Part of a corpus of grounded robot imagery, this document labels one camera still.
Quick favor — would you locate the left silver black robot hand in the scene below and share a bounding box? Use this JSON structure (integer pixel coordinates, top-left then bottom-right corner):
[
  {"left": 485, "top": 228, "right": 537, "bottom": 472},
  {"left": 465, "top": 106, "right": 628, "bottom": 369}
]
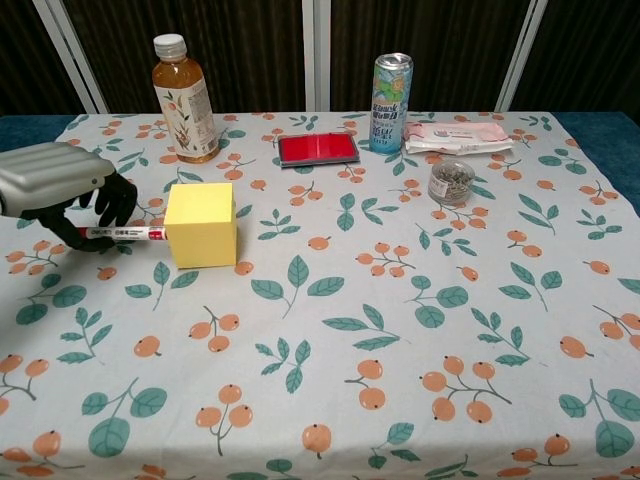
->
[{"left": 0, "top": 141, "right": 139, "bottom": 254}]

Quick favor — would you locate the red and white marker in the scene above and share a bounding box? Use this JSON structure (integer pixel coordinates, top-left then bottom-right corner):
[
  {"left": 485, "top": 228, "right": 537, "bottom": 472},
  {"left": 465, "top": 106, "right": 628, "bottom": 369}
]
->
[{"left": 75, "top": 225, "right": 168, "bottom": 244}]

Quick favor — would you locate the yellow cube block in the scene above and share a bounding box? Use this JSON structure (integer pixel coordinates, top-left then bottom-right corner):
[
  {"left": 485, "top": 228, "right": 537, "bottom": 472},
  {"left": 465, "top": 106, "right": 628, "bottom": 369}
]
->
[{"left": 163, "top": 182, "right": 239, "bottom": 271}]

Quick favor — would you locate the amber tea bottle white cap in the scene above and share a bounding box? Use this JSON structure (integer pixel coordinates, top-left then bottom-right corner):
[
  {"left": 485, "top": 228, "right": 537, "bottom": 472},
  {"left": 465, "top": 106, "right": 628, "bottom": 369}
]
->
[{"left": 151, "top": 33, "right": 222, "bottom": 165}]

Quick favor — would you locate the red ink stamp pad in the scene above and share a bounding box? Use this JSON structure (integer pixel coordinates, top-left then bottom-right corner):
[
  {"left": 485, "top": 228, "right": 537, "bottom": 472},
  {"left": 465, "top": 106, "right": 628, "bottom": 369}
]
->
[{"left": 277, "top": 132, "right": 362, "bottom": 170}]

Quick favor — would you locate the fruit and leaf print tablecloth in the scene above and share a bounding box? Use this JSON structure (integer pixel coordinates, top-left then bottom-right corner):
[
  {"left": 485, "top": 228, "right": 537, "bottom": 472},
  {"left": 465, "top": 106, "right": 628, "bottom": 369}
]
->
[{"left": 0, "top": 110, "right": 640, "bottom": 480}]

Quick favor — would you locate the tall light blue drink can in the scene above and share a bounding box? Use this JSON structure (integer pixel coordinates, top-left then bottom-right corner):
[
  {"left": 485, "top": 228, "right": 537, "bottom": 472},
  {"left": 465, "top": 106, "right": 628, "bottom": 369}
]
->
[{"left": 368, "top": 51, "right": 415, "bottom": 156}]

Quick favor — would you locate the clear tub of paper clips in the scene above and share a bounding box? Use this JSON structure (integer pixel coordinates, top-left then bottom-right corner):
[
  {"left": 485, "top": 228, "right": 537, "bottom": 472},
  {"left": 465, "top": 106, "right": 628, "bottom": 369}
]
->
[{"left": 427, "top": 159, "right": 477, "bottom": 204}]

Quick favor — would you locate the pink white wet wipes pack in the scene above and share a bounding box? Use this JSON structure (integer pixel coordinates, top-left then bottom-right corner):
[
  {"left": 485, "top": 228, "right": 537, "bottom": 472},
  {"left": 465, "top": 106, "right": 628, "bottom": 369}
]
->
[{"left": 403, "top": 121, "right": 515, "bottom": 155}]

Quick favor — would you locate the white metal frame post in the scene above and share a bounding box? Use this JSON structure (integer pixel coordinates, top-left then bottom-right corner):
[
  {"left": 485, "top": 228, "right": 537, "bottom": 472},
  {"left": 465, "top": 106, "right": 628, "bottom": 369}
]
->
[
  {"left": 301, "top": 0, "right": 333, "bottom": 113},
  {"left": 30, "top": 0, "right": 109, "bottom": 115},
  {"left": 494, "top": 0, "right": 550, "bottom": 113}
]

